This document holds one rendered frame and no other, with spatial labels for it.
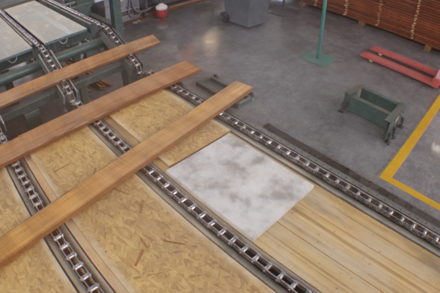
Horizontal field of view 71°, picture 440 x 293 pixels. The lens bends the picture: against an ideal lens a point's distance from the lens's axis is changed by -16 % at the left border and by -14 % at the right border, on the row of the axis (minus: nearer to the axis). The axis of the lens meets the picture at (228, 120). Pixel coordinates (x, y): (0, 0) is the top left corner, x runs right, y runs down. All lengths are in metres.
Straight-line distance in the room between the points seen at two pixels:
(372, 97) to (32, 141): 3.33
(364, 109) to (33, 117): 3.13
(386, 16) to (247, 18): 2.57
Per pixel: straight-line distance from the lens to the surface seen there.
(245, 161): 1.90
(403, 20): 6.63
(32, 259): 1.69
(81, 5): 5.03
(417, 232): 1.79
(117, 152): 2.06
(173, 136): 2.02
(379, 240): 1.72
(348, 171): 3.23
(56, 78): 2.80
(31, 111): 2.83
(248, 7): 5.83
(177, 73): 2.66
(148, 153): 1.92
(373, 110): 3.77
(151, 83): 2.55
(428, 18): 6.50
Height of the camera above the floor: 2.10
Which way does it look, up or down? 35 degrees down
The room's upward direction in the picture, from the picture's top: 1 degrees clockwise
